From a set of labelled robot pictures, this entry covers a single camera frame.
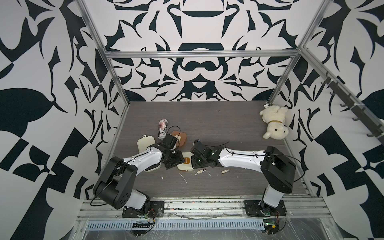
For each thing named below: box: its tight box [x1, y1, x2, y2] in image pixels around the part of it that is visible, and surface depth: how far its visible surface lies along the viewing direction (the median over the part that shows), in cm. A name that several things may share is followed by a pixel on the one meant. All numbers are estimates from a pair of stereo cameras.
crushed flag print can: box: [158, 118, 169, 139], surface depth 104 cm
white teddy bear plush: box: [259, 105, 289, 140], surface depth 102 cm
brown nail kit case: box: [171, 130, 187, 147], surface depth 100 cm
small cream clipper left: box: [195, 168, 207, 176], surface depth 88 cm
